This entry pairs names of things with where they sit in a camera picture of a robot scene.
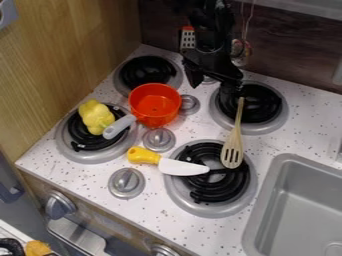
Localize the orange pot with grey handle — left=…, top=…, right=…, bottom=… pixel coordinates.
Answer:
left=101, top=82, right=184, bottom=141

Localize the toy stove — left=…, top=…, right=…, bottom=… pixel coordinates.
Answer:
left=53, top=54, right=290, bottom=220

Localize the toy sink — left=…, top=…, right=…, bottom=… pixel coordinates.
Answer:
left=241, top=152, right=342, bottom=256

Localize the yellow toy pepper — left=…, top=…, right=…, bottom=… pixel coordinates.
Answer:
left=77, top=98, right=118, bottom=136

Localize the wooden slotted spatula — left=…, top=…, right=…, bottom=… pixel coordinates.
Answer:
left=219, top=96, right=248, bottom=170

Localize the silver toy grater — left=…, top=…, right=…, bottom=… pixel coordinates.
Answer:
left=179, top=25, right=198, bottom=53

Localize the toy knife with yellow handle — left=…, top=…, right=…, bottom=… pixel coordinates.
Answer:
left=125, top=146, right=212, bottom=177

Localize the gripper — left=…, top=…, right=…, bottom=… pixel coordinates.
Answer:
left=180, top=42, right=246, bottom=113

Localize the hanging silver tool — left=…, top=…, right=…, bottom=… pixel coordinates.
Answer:
left=229, top=37, right=254, bottom=67

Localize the yellow toy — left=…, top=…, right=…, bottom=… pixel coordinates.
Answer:
left=24, top=239, right=54, bottom=256

